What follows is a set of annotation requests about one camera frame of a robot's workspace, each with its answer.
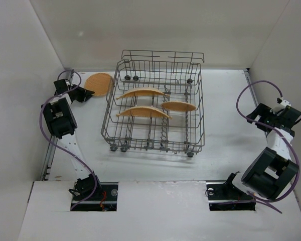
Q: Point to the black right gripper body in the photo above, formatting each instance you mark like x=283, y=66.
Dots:
x=259, y=116

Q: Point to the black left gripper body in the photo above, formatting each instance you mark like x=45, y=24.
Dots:
x=78, y=93

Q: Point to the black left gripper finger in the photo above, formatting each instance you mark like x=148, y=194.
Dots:
x=88, y=93
x=82, y=99

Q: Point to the round woven plate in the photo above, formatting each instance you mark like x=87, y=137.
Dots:
x=178, y=106
x=99, y=83

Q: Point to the fish-shaped woven plate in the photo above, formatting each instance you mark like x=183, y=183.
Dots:
x=142, y=91
x=144, y=111

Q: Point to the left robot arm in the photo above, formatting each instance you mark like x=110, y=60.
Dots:
x=61, y=123

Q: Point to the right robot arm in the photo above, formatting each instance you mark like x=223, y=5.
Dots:
x=273, y=169

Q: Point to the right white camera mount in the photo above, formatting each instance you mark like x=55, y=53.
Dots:
x=281, y=105

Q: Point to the grey wire dish rack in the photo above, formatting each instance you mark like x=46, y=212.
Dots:
x=172, y=72

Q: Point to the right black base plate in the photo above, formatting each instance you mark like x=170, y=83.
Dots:
x=222, y=197

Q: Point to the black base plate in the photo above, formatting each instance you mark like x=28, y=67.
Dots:
x=103, y=199
x=222, y=197

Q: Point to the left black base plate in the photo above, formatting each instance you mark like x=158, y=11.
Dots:
x=103, y=199

